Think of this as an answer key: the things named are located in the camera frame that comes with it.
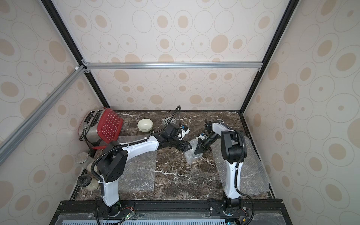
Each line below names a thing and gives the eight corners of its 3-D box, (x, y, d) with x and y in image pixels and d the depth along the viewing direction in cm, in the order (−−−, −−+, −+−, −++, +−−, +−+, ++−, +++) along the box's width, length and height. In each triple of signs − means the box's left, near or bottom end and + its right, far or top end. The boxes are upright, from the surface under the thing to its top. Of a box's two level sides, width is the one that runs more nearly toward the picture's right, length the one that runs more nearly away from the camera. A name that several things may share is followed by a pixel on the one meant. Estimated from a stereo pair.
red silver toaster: (87, 148, 99) (71, 133, 85) (99, 124, 113) (87, 108, 99) (114, 148, 99) (103, 133, 85) (123, 124, 113) (114, 108, 99)
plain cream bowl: (137, 133, 107) (136, 128, 103) (140, 122, 114) (138, 118, 110) (151, 133, 107) (150, 128, 103) (153, 122, 114) (152, 118, 110)
